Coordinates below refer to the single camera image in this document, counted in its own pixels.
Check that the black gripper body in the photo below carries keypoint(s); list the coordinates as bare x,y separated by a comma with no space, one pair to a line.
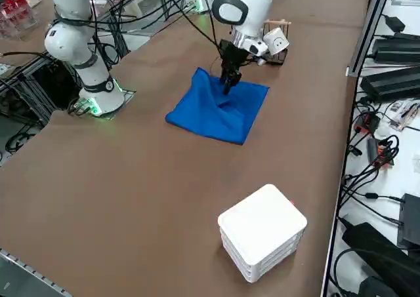
231,57

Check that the blue towel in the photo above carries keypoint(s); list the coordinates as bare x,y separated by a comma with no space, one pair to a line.
210,120

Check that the white cup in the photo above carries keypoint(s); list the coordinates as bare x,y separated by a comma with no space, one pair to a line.
277,41

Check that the orange and black device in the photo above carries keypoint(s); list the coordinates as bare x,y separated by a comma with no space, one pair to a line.
367,123

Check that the white stacked drawer box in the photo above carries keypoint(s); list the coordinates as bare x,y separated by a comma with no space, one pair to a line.
262,218

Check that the long black power brick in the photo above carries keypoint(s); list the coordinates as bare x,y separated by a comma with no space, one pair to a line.
397,51
390,84

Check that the small black adapter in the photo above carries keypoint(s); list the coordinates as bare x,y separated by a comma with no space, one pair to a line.
395,22

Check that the circuit board packet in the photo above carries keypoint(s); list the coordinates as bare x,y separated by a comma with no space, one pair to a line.
405,113

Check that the clear shelf with red packets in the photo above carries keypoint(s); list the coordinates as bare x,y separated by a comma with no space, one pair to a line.
16,18

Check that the large black power adapter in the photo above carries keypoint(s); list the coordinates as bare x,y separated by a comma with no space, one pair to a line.
377,244

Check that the black box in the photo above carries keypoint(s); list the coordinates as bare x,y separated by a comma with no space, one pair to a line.
410,221

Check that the mast foot bracket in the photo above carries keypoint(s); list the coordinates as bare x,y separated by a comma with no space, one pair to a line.
352,72

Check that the aluminium camera mast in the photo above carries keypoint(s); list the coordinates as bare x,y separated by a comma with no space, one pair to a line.
371,25

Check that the aluminium table rail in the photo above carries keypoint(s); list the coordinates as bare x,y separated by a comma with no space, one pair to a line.
26,269

